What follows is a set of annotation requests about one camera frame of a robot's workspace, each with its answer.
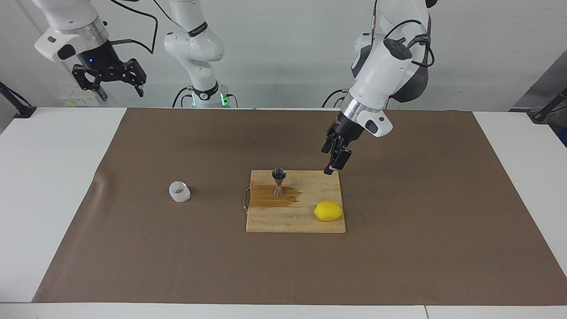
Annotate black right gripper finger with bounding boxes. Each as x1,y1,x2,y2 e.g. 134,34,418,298
72,65,109,102
120,58,148,97

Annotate steel double jigger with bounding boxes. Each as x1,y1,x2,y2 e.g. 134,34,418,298
272,168,287,197

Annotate white yellow-labelled power strip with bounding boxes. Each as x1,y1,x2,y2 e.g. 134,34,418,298
58,86,101,107

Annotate yellow lemon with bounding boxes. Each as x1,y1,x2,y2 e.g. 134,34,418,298
314,201,344,222

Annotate wooden cutting board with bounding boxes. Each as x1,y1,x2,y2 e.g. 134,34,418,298
242,170,346,234

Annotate brown table mat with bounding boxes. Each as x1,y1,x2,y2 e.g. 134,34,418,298
32,108,567,306

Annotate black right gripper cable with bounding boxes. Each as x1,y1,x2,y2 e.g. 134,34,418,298
109,0,159,55

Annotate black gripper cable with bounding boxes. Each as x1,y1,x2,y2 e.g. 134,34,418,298
371,0,435,68
109,0,159,55

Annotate black base cable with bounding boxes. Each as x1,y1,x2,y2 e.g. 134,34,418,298
322,88,351,108
172,86,195,108

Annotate black camera stand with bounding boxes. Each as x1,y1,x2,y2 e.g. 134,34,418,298
0,82,37,118
529,88,567,124

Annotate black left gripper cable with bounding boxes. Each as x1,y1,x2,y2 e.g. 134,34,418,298
371,0,435,68

